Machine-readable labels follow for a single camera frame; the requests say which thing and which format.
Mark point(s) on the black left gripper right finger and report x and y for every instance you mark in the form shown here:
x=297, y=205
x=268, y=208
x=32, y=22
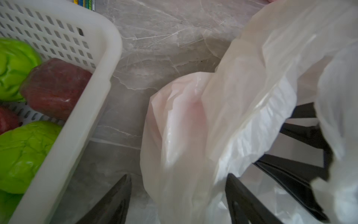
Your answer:
x=244, y=207

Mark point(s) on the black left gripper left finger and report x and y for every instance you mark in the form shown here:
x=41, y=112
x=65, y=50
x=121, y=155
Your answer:
x=113, y=207

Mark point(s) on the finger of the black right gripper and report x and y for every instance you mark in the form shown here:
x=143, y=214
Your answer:
x=309, y=135
x=295, y=177

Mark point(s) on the white plastic bag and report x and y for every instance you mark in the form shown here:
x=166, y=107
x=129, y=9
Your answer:
x=203, y=126

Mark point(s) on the green apple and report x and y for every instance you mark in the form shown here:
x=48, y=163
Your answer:
x=17, y=61
x=23, y=150
x=8, y=203

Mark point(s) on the white perforated plastic basket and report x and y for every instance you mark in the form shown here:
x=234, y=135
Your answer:
x=63, y=30

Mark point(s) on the small black connector with wires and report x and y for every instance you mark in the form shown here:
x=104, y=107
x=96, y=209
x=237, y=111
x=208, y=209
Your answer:
x=88, y=4

